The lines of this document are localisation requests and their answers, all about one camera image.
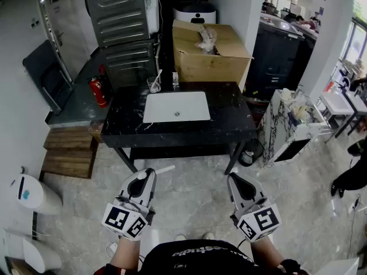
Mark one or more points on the chrome faucet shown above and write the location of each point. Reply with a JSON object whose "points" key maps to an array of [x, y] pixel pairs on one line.
{"points": [[175, 80]]}

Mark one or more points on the white marble cabinet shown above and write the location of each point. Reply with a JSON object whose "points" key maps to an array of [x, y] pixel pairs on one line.
{"points": [[286, 130]]}

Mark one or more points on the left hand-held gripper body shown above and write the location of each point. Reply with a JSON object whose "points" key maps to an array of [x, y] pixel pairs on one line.
{"points": [[126, 219]]}

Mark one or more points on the black marble vanity table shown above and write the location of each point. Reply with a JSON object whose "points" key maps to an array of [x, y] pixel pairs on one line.
{"points": [[229, 116]]}

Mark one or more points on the large cardboard box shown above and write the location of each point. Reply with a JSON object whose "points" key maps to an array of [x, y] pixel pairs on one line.
{"points": [[200, 64]]}

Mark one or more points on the person's right white shoe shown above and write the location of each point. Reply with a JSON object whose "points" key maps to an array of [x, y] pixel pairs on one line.
{"points": [[207, 235]]}

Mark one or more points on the pink and white toothbrush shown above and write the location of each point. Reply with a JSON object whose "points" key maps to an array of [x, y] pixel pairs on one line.
{"points": [[157, 80]]}

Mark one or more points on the white sink basin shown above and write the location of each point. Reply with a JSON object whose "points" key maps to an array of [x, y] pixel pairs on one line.
{"points": [[160, 107]]}

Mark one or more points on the grey door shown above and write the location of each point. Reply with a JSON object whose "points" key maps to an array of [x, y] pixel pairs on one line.
{"points": [[71, 24]]}

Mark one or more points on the person's left white shoe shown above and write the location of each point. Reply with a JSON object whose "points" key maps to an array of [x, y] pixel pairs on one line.
{"points": [[180, 237]]}

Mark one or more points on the dark stone platform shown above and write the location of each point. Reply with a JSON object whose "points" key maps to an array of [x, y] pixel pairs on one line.
{"points": [[77, 107]]}

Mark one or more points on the white side table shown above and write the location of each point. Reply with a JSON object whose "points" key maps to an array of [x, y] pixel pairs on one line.
{"points": [[337, 105]]}

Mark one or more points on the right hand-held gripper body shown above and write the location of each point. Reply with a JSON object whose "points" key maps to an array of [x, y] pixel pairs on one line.
{"points": [[258, 219]]}

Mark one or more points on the crumpled clear plastic wrap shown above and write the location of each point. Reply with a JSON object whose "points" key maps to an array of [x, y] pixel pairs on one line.
{"points": [[206, 39]]}

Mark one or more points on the plain white bin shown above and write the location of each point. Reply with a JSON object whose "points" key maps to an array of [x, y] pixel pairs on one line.
{"points": [[40, 255]]}

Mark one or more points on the wooden steps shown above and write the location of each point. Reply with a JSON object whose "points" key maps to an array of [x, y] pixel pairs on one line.
{"points": [[68, 153]]}

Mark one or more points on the dark steel washing machine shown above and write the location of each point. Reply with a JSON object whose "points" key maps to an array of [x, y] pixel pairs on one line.
{"points": [[129, 64]]}

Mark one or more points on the person's white shoe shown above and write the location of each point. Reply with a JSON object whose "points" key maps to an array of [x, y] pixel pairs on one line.
{"points": [[207, 235], [180, 237]]}

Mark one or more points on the person's black shirt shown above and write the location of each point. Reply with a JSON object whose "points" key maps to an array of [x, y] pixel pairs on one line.
{"points": [[200, 258]]}

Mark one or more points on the red fire extinguisher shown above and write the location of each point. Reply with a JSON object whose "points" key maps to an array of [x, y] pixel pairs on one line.
{"points": [[100, 94]]}

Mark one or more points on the clear glass cup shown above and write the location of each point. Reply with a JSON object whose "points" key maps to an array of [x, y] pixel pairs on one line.
{"points": [[151, 86]]}

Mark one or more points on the dark folding chair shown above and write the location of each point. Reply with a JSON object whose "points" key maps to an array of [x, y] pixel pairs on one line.
{"points": [[47, 73]]}

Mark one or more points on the person's left forearm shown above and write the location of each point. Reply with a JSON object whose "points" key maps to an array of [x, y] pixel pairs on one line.
{"points": [[126, 253]]}

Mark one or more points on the person's right forearm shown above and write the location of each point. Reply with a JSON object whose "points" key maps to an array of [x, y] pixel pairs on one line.
{"points": [[266, 251]]}

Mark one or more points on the person's left jacket sleeve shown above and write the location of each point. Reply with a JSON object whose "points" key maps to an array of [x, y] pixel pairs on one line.
{"points": [[114, 270]]}

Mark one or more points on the wall light switch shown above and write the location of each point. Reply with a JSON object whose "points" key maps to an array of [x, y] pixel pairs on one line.
{"points": [[35, 23]]}

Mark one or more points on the white box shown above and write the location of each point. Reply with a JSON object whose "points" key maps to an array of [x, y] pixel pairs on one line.
{"points": [[339, 266]]}

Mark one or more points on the grey steel washing machine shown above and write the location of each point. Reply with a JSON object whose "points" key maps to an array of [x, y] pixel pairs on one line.
{"points": [[120, 13]]}

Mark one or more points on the white bin with blue mark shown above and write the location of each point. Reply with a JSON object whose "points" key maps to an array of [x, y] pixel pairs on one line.
{"points": [[37, 195]]}

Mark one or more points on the black tall appliance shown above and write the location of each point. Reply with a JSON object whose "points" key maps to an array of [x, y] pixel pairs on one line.
{"points": [[275, 59]]}

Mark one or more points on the white appliance with black top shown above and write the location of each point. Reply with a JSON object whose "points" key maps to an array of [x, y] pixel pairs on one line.
{"points": [[195, 13]]}

